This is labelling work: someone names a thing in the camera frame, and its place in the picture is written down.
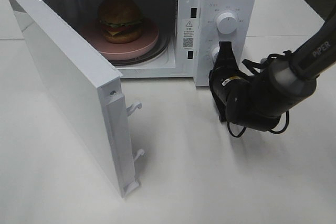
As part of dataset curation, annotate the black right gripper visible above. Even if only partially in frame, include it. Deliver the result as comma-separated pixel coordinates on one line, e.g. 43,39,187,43
212,41,238,77

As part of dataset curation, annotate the white dial knob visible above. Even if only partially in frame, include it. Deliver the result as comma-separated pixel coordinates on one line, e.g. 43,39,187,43
211,46,220,63
215,10,238,35

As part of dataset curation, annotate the burger with lettuce and cheese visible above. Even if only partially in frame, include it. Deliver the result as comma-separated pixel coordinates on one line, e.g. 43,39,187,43
97,0,143,44

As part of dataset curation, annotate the white microwave door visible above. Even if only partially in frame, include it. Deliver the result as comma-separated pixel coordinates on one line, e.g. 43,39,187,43
9,0,144,197

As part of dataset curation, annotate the pink round plate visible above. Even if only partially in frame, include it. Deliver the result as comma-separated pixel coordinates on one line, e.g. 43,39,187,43
79,18,159,61

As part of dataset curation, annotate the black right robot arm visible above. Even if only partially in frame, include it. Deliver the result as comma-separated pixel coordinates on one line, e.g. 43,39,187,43
209,10,335,134

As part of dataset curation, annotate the white microwave oven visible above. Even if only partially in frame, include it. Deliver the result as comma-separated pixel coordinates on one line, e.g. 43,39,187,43
42,0,254,86

